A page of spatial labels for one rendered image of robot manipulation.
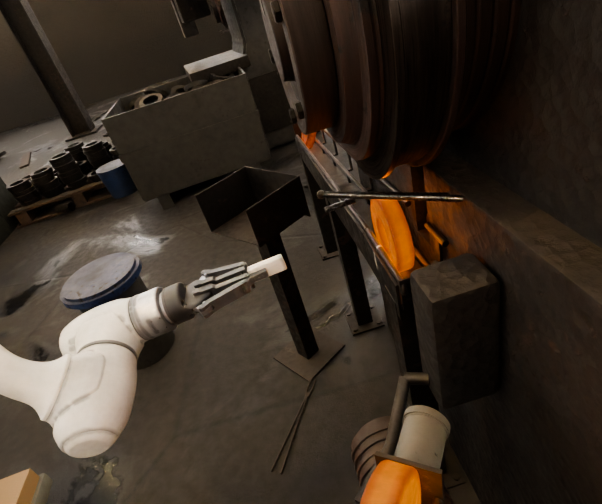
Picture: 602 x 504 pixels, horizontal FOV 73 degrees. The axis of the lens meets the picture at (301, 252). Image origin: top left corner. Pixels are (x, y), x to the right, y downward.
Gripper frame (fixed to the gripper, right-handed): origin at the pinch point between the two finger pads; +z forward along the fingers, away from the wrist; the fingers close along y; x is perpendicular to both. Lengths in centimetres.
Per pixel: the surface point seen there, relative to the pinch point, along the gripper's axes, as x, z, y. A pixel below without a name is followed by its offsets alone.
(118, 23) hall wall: 77, -209, -1000
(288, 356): -73, -16, -48
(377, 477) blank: 2.2, 7.5, 44.6
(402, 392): -15.9, 14.4, 24.2
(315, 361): -74, -6, -41
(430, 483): -5.9, 12.3, 43.0
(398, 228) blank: 1.5, 24.7, 6.0
